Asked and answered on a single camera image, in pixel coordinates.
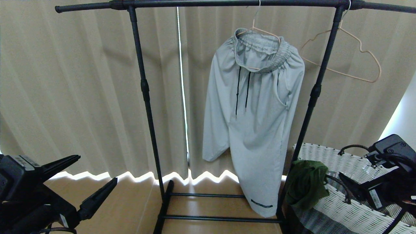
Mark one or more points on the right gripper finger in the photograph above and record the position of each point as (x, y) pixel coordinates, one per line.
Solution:
(357, 190)

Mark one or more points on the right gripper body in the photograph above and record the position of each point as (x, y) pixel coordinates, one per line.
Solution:
(393, 191)

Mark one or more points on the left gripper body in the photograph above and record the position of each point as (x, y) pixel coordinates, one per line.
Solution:
(32, 211)

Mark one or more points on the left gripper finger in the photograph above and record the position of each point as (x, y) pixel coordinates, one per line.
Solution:
(96, 201)
(58, 165)

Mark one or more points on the green garment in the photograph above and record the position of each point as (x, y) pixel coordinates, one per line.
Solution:
(305, 185)

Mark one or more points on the pale grey shorts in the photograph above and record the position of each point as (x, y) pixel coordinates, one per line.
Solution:
(256, 130)

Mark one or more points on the pink clothes hanger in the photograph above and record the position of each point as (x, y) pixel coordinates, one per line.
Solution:
(341, 73)
(265, 31)

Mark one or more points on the white laundry basket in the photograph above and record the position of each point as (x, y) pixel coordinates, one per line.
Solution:
(341, 214)

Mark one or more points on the black clothes rack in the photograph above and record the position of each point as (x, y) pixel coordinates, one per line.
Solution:
(144, 87)

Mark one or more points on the beige curtain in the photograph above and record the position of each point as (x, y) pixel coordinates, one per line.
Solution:
(81, 81)

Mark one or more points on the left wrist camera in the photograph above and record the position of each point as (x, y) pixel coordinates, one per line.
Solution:
(16, 172)

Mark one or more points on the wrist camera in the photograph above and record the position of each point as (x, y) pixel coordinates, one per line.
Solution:
(16, 172)
(393, 149)

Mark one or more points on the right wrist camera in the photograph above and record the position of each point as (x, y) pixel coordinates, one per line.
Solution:
(393, 149)

